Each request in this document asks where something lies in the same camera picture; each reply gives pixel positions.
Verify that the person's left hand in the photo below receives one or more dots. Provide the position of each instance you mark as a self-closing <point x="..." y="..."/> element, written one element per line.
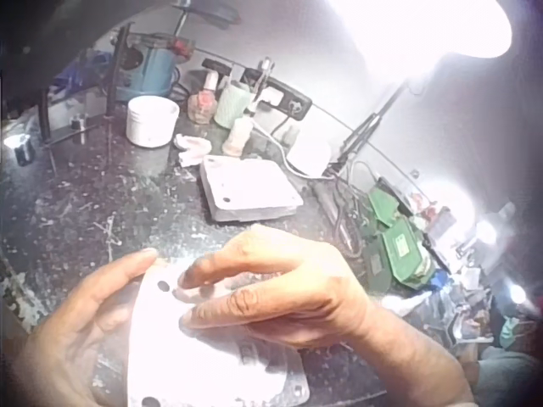
<point x="63" y="352"/>

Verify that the white plastic tub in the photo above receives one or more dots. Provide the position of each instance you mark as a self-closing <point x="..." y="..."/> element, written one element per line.
<point x="152" y="122"/>

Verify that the heap of clutter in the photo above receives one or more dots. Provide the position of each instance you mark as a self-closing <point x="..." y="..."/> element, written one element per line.
<point x="471" y="271"/>

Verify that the stack of white plates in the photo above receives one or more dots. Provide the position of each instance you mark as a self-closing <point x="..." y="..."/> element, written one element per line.
<point x="248" y="188"/>

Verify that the black power strip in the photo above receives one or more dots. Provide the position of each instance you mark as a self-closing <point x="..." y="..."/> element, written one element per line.
<point x="292" y="99"/>

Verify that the blue round machine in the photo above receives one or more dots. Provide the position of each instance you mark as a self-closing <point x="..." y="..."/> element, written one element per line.
<point x="146" y="70"/>

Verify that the white crumpled cloth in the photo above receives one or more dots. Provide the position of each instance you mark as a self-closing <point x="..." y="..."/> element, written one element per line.
<point x="193" y="148"/>

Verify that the small green circuit board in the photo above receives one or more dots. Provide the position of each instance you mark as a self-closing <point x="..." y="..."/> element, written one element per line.
<point x="384" y="205"/>

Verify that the black soldering iron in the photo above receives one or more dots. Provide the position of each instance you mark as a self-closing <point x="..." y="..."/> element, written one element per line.
<point x="335" y="216"/>

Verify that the small white bottle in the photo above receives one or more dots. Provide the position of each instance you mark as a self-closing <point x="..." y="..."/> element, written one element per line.
<point x="238" y="135"/>

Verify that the white plate with holes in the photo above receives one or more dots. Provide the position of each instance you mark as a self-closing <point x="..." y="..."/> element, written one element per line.
<point x="191" y="364"/>

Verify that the person's right hand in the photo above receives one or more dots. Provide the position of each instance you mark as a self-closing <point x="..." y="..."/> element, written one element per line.
<point x="305" y="292"/>

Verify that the black metal stand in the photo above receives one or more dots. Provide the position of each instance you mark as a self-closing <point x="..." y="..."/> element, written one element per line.
<point x="113" y="76"/>

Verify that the large green circuit board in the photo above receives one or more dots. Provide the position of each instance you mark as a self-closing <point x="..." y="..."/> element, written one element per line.
<point x="403" y="252"/>

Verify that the bottle with red label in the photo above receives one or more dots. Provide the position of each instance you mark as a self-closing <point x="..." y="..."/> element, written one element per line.
<point x="203" y="104"/>

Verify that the small black jar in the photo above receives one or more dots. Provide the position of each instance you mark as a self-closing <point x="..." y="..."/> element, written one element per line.
<point x="24" y="150"/>

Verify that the white power adapter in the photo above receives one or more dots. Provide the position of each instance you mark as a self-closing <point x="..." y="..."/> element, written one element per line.
<point x="309" y="154"/>

